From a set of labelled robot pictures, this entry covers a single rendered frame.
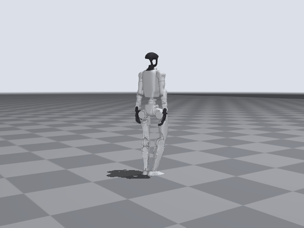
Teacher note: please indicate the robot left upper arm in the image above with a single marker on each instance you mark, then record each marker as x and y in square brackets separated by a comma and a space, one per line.
[140, 84]

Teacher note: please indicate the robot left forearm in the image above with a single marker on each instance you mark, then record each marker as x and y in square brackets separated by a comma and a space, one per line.
[138, 101]

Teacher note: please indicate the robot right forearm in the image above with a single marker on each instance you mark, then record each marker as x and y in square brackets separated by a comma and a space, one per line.
[164, 100]

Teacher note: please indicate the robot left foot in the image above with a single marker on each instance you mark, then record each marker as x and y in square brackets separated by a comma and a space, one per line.
[145, 172]

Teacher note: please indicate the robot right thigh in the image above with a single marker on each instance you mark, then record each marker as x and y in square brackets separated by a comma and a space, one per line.
[163, 129]

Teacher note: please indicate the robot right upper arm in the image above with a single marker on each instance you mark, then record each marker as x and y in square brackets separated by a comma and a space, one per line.
[161, 78]

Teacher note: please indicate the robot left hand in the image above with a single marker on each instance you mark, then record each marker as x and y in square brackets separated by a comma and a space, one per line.
[136, 115]

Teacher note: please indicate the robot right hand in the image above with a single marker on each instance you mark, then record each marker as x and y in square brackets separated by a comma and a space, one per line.
[164, 116]

